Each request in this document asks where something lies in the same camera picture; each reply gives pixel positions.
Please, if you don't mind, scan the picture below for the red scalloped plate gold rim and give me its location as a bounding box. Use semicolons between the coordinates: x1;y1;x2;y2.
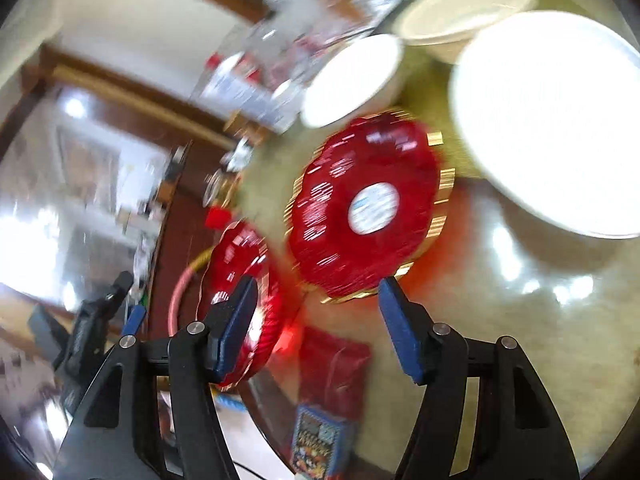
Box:
284;110;456;302

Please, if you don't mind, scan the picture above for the small white foam bowl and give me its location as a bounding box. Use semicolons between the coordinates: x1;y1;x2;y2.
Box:
300;34;405;129

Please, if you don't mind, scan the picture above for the pink yellow hula hoop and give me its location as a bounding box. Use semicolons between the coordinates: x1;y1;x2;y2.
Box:
167;247;214;336

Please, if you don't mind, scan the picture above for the red plate at table edge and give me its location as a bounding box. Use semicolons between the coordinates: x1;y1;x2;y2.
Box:
196;220;286;390

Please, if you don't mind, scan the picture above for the red snack packet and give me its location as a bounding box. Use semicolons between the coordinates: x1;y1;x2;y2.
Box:
298;326;371;422

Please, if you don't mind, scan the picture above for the blue printed card box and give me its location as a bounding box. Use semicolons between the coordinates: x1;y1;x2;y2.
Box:
290;404;356;479

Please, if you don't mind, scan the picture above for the white tube red cap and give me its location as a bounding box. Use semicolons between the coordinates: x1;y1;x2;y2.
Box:
190;52;303;134

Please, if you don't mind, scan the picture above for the large white foam bowl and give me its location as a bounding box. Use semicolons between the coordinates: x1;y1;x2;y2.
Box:
449;11;639;240

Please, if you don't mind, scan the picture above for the beige plastic bowl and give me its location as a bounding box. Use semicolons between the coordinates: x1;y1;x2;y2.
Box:
393;0;538;65

